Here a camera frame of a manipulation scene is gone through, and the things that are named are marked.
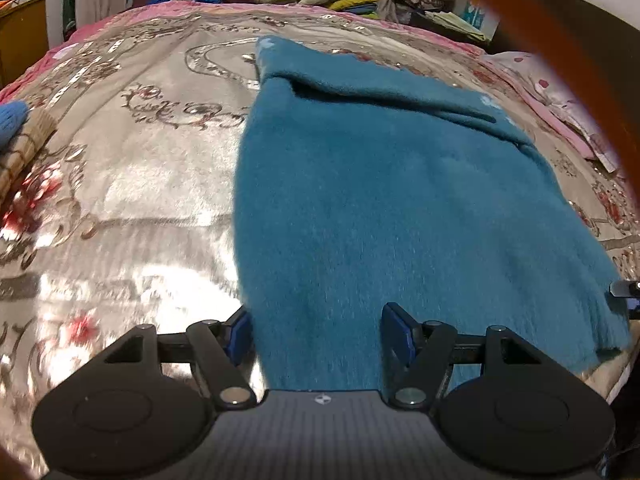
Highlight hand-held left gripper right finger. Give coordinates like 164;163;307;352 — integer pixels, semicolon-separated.
381;302;556;409

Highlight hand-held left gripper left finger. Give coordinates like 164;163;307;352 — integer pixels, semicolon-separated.
92;304;257;408

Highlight yellow blue carton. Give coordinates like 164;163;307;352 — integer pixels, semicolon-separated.
462;0;501;33

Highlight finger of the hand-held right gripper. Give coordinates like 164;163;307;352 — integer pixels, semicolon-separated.
609;280;640;321

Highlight pale green folded cloths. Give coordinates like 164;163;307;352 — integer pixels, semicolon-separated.
425;10;493;43

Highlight bamboo mat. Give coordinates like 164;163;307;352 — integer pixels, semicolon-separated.
0;110;57;201

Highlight yellow wooden nightstand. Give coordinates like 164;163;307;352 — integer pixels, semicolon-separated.
0;0;51;88

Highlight shiny floral blanket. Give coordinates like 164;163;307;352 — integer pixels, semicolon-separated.
0;0;640;480

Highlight light blue cloth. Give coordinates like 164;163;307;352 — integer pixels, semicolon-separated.
0;100;30;153

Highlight pink bed sheet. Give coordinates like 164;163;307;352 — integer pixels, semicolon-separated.
480;57;601;161

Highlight teal knitted sweater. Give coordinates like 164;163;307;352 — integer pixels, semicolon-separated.
234;35;632;393

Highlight dark wooden headboard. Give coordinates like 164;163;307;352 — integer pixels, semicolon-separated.
487;0;640;111

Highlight blurred orange strap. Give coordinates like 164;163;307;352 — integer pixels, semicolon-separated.
440;0;640;186

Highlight white spotted pillow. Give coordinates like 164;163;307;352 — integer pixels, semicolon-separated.
492;50;626;173

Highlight dark green object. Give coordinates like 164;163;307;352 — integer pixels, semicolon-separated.
61;0;76;41

